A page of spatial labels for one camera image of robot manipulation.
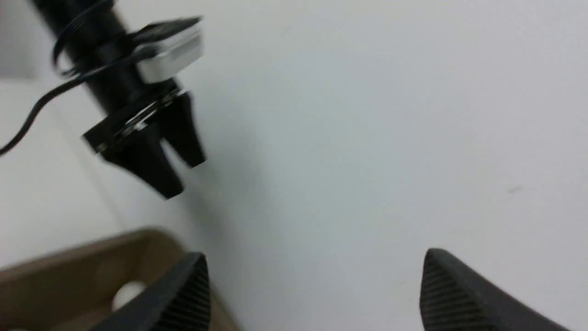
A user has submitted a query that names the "left camera cable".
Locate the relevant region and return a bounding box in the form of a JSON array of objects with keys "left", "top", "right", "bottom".
[{"left": 0, "top": 0, "right": 159, "bottom": 156}]

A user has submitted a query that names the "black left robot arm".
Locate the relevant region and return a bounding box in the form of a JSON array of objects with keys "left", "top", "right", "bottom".
[{"left": 32, "top": 0, "right": 206, "bottom": 199}]

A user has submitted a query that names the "white ping-pong ball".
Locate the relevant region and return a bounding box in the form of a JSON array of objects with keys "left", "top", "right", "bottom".
[{"left": 111, "top": 280, "right": 146, "bottom": 311}]

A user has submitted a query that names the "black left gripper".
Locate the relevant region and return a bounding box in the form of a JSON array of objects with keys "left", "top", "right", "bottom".
[{"left": 83, "top": 78, "right": 206, "bottom": 200}]

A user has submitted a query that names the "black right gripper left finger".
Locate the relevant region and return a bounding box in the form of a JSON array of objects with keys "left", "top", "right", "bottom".
[{"left": 92, "top": 252, "right": 212, "bottom": 331}]

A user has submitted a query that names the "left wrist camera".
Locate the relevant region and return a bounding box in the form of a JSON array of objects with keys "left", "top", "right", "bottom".
[{"left": 131, "top": 16, "right": 204, "bottom": 84}]

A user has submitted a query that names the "tan plastic bin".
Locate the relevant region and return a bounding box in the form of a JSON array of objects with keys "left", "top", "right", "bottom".
[{"left": 0, "top": 228, "right": 239, "bottom": 331}]

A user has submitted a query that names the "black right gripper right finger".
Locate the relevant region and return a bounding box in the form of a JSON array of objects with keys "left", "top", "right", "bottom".
[{"left": 418, "top": 248, "right": 565, "bottom": 331}]

